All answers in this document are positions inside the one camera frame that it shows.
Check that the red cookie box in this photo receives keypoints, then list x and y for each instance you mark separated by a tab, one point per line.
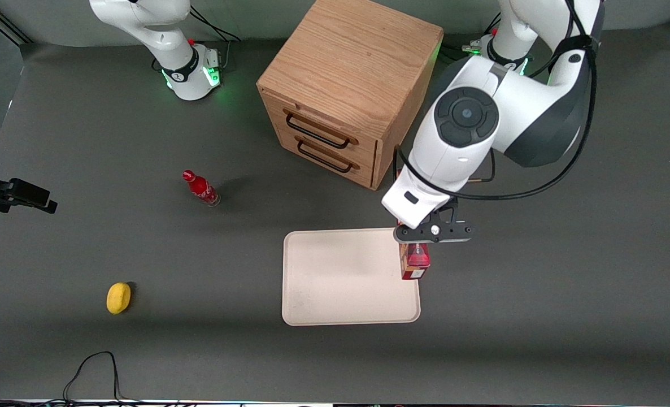
415	263

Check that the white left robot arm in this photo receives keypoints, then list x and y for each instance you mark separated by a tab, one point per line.
516	107

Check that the beige plastic tray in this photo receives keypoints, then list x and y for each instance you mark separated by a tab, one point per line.
340	277

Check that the yellow lemon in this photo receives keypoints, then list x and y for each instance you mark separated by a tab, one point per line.
118	298

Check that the red cola bottle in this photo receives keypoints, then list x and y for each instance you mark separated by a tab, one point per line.
201	188

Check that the wooden drawer cabinet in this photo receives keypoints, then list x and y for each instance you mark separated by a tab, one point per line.
352	73

